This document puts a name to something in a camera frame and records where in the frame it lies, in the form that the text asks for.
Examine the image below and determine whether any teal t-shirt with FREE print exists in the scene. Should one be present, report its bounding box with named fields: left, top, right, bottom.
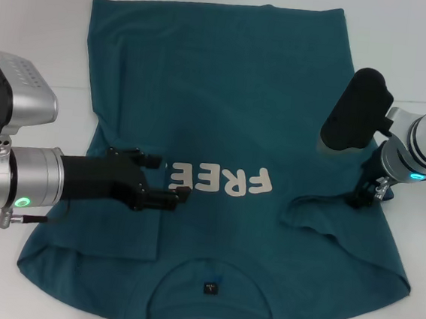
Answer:
left=11, top=0, right=426, bottom=319

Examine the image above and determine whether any left arm cable with connector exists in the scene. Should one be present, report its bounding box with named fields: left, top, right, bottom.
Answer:
left=0, top=194, right=72, bottom=236

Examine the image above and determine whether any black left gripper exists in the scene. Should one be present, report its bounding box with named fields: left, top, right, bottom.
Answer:
left=55, top=139, right=196, bottom=218

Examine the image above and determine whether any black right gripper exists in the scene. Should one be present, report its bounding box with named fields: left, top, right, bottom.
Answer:
left=345, top=137, right=394, bottom=212

